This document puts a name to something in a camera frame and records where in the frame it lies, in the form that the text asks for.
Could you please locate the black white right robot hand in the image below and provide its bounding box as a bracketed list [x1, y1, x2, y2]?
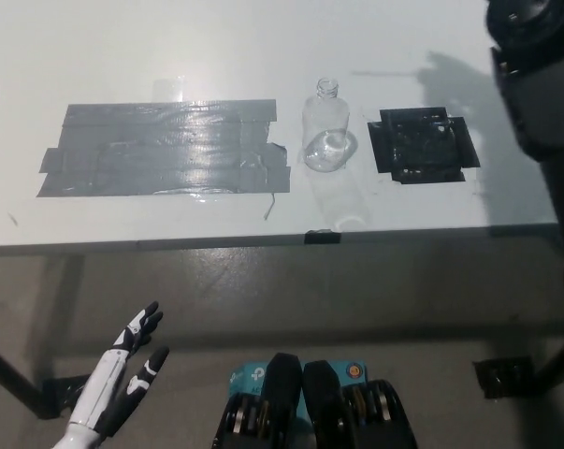
[484, 0, 552, 47]

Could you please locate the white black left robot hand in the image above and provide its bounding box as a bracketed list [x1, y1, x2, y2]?
[68, 300, 171, 437]

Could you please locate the clear plastic bottle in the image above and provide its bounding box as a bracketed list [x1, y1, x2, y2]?
[300, 77, 359, 175]

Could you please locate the black table leg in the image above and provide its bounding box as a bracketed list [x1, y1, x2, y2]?
[531, 326, 564, 392]
[0, 335, 49, 418]

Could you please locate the black tape square patch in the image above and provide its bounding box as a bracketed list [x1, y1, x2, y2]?
[366, 106, 481, 185]

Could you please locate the small black tape strip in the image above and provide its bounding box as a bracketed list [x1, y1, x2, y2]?
[303, 229, 342, 246]

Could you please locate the grey duct tape patch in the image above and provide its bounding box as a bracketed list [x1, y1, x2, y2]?
[36, 98, 293, 199]

